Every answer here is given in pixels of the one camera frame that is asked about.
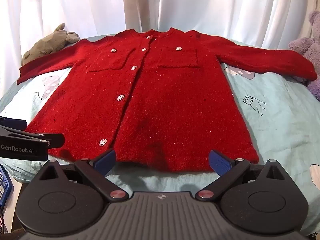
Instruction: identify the white curtain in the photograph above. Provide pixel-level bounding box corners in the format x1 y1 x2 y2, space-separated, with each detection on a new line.
0 0 320 64

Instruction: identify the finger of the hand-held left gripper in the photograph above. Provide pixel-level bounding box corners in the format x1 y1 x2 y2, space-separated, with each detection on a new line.
24 132 66 149

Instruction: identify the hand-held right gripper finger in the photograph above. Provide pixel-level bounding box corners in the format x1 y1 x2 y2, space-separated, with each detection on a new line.
194 150 288 202

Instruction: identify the teal printed bed sheet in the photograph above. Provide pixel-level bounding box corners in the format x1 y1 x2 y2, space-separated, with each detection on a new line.
0 33 320 234

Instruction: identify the red knit cardigan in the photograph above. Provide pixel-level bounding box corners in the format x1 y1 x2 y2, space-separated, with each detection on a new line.
16 28 317 173

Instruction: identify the purple plush bear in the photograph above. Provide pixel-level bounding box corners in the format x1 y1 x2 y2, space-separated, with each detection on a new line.
288 10 320 102

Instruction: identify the blue device with buttons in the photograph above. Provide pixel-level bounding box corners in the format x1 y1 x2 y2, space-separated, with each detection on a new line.
0 164 13 207

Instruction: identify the grey-green plush toy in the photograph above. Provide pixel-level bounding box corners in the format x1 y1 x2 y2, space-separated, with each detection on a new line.
21 23 80 67

